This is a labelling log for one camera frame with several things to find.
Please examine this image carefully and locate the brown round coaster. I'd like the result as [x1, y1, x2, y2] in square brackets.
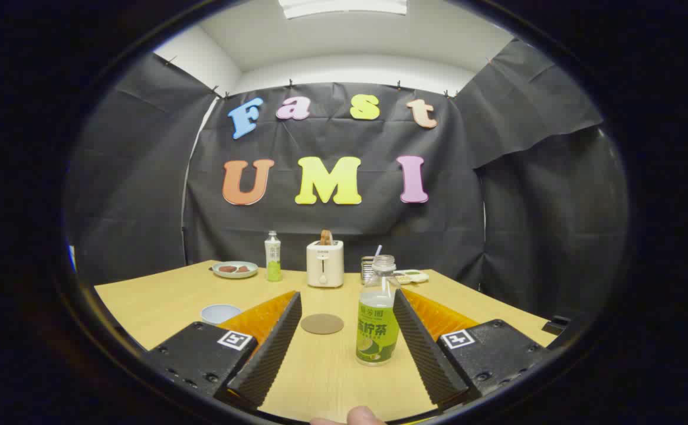
[300, 313, 345, 335]

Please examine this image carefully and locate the green label juice bottle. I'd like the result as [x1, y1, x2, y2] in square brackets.
[356, 255, 402, 367]

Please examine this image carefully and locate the pale green plate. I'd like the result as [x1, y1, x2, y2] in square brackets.
[212, 261, 259, 279]

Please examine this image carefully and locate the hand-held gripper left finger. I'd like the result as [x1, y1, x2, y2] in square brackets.
[143, 290, 303, 411]

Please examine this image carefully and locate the ceiling light panel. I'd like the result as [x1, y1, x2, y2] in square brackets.
[278, 0, 408, 19]

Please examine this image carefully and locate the capped green label bottle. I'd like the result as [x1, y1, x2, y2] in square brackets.
[264, 230, 282, 282]

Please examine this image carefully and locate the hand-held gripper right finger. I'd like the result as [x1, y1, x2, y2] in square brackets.
[392, 288, 557, 411]

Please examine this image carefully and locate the white toaster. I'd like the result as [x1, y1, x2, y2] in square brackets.
[306, 240, 345, 289]

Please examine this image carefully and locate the white cup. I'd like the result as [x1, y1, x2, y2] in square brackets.
[201, 304, 242, 325]

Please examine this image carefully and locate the wooden table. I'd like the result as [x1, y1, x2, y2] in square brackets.
[94, 260, 557, 424]

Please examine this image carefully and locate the black backdrop cloth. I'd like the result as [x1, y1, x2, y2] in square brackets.
[67, 38, 628, 319]

